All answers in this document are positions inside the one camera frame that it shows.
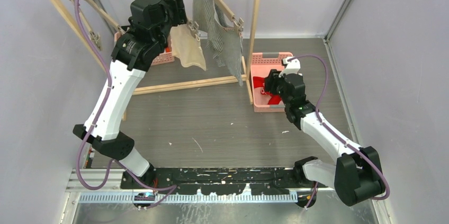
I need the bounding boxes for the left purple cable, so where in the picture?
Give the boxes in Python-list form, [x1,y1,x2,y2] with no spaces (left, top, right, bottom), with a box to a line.
[74,0,178,210]

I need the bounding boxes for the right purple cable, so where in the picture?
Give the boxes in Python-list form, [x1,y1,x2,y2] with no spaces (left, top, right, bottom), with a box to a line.
[285,53,391,201]

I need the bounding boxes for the wooden clip hanger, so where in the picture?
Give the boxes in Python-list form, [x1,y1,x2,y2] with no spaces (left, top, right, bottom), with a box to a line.
[84,0,125,34]
[174,0,200,42]
[213,0,244,34]
[69,0,102,51]

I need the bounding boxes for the pink plastic basket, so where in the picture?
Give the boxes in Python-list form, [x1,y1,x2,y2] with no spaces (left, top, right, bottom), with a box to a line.
[250,52,293,113]

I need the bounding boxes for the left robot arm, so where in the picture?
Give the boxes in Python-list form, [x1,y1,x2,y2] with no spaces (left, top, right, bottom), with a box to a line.
[73,0,187,189]

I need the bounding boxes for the pink basket with black clothes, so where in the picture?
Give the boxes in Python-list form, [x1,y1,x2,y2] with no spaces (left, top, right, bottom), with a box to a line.
[114,31,175,67]

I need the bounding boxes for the red white underwear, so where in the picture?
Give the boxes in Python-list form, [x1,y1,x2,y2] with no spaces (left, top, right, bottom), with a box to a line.
[252,76,282,106]

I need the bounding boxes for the empty wooden clip hanger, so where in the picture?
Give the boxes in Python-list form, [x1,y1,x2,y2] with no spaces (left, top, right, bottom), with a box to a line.
[69,0,102,51]

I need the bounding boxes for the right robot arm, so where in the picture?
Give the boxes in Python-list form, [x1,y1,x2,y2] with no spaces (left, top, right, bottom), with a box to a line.
[264,69,391,206]

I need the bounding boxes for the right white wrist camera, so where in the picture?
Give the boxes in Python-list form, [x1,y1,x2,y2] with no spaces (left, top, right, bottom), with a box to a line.
[280,57,301,77]

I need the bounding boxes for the wooden clothes rack frame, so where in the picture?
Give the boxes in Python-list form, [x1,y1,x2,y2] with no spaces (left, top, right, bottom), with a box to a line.
[50,0,260,105]

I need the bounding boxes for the purple cable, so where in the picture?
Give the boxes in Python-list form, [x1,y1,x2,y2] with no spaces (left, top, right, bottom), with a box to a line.
[285,53,391,201]
[74,0,178,210]

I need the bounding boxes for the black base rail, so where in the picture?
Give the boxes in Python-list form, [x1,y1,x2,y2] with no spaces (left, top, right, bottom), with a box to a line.
[139,167,314,196]

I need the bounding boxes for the beige underwear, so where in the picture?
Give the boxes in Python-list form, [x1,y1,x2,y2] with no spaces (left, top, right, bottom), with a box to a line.
[170,24,207,71]

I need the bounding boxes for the grey striped underwear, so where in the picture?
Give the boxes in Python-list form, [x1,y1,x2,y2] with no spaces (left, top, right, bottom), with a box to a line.
[193,0,243,85]

